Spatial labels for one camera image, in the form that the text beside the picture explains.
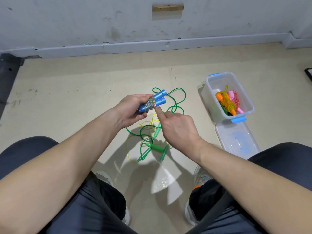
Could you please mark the person's right thumb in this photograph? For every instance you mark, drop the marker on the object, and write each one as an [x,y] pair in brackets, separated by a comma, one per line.
[159,116]

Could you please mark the person's left thumb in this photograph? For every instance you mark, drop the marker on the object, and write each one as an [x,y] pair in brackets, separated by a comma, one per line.
[142,97]

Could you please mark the clear storage box blue latches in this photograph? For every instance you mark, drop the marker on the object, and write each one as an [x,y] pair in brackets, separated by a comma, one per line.
[246,102]

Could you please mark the person's left forearm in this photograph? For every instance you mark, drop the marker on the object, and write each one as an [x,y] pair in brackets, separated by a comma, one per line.
[53,168]

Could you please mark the grey orange right shoe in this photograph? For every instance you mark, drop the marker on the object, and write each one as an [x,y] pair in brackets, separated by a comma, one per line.
[201,176]

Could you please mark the clear storage box lid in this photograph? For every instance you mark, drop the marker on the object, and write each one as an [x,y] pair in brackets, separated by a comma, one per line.
[237,140]

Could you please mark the black flat object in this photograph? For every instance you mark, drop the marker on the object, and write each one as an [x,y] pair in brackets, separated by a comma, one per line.
[309,74]

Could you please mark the person's right forearm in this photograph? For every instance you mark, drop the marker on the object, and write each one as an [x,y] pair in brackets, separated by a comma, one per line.
[256,187]

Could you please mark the person's left hand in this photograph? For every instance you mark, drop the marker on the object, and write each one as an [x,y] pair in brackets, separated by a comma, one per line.
[128,112]

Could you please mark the dark shorts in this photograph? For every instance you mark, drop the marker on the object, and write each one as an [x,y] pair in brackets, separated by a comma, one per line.
[102,212]

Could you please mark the grey left shoe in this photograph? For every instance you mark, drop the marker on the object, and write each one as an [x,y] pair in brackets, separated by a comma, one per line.
[104,177]

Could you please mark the white baseboard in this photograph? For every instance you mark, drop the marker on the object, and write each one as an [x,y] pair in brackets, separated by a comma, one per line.
[170,43]

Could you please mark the person's right hand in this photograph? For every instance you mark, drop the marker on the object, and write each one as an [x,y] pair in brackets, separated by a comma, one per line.
[180,134]

